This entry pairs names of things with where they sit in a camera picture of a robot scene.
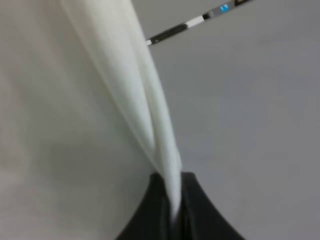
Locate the dark device edge bottom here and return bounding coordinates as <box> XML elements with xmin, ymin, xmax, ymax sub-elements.
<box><xmin>146</xmin><ymin>0</ymin><xmax>253</xmax><ymax>47</ymax></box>

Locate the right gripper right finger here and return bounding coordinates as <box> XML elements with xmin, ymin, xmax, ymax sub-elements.
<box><xmin>176</xmin><ymin>172</ymin><xmax>245</xmax><ymax>240</ymax></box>

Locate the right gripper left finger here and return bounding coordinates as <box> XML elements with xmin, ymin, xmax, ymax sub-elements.
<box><xmin>117</xmin><ymin>173</ymin><xmax>175</xmax><ymax>240</ymax></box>

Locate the white short sleeve t-shirt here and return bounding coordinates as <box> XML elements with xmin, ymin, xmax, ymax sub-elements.
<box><xmin>0</xmin><ymin>0</ymin><xmax>184</xmax><ymax>222</ymax></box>

